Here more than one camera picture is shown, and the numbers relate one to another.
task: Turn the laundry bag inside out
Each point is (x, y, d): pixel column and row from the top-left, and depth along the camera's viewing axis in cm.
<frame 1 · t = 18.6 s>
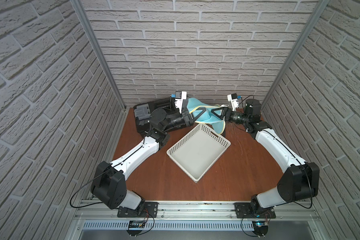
left hand: (207, 109, 60), fingers closed
right hand: (216, 111, 77), fingers open
white perforated plastic basket: (198, 150, 96), point 2 cm above the table
black plastic toolbox: (142, 107, 97), point 18 cm above the table

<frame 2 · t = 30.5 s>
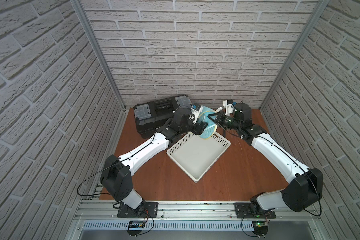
left hand: (205, 119, 76), fingers open
right hand: (209, 115, 76), fingers closed
teal mesh laundry bag: (211, 128, 74), point 29 cm above the table
the other named things where they were.

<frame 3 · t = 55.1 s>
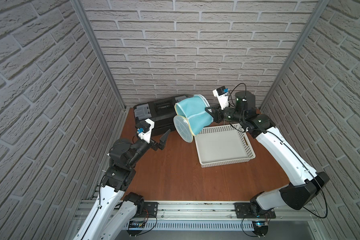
left hand: (162, 122, 62), fingers open
right hand: (208, 108, 69), fingers closed
white perforated plastic basket: (223, 144, 98), point 3 cm above the table
teal mesh laundry bag: (194, 115, 71), point 35 cm above the table
the other named things where they were.

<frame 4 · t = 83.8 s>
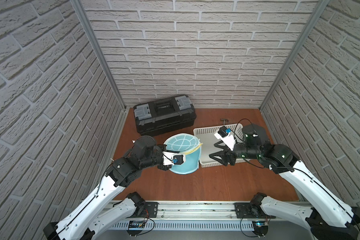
left hand: (178, 147, 65), fingers closed
right hand: (215, 148, 64), fingers open
teal mesh laundry bag: (189, 145, 70), point 27 cm above the table
the other named things where they were.

